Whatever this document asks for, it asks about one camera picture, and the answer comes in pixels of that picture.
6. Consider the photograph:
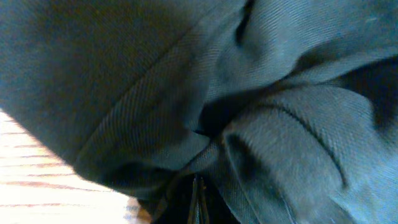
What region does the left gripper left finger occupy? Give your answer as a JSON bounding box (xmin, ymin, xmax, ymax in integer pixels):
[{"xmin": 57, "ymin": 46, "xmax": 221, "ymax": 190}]
[{"xmin": 152, "ymin": 175, "xmax": 198, "ymax": 224}]

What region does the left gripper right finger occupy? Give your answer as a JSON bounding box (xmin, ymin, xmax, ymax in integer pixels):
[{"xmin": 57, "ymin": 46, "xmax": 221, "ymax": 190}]
[{"xmin": 198, "ymin": 177, "xmax": 239, "ymax": 224}]

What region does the black polo shirt with logo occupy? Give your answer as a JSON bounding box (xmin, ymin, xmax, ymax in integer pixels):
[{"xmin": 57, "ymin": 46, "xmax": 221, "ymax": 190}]
[{"xmin": 1, "ymin": 0, "xmax": 397, "ymax": 223}]

